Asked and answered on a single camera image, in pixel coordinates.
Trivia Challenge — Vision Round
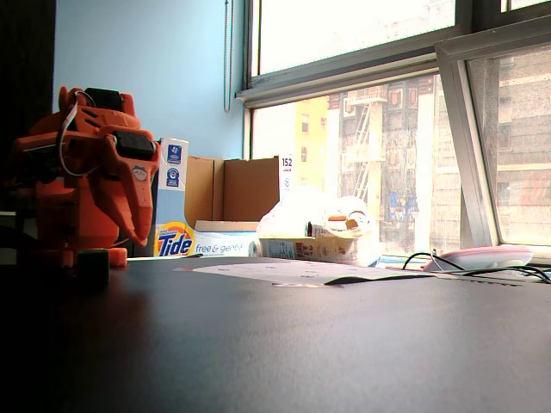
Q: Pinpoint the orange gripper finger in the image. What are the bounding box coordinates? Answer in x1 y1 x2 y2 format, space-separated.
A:
101 170 133 233
124 159 161 247

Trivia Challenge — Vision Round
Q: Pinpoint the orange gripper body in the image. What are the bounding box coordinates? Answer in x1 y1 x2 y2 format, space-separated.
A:
99 125 163 174

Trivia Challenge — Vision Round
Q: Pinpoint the green cube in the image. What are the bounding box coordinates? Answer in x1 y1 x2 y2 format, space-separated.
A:
77 248 111 285

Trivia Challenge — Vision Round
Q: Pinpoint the white numbered grid paper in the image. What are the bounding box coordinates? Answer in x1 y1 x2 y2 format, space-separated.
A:
171 256 436 287

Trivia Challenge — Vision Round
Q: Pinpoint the Tide detergent cardboard box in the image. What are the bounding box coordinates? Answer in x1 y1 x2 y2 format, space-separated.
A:
153 137 298 259

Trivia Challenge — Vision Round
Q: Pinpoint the clear plastic bag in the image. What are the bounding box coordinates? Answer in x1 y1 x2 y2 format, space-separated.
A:
257 184 382 266

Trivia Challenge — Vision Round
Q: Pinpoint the pink tape piece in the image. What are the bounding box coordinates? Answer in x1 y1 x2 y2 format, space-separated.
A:
271 281 345 290

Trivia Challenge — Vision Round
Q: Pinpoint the open aluminium window sash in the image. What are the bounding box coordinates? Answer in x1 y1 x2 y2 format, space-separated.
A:
434 16 551 249

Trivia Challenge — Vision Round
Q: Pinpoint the white servo wire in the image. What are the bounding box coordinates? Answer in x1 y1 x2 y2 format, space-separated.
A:
55 90 101 177

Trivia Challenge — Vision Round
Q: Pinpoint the fixed window frame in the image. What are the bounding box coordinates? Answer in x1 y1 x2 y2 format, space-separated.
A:
235 0 551 109

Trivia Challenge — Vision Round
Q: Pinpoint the black power cable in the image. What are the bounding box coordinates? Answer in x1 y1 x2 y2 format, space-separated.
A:
402 251 551 285

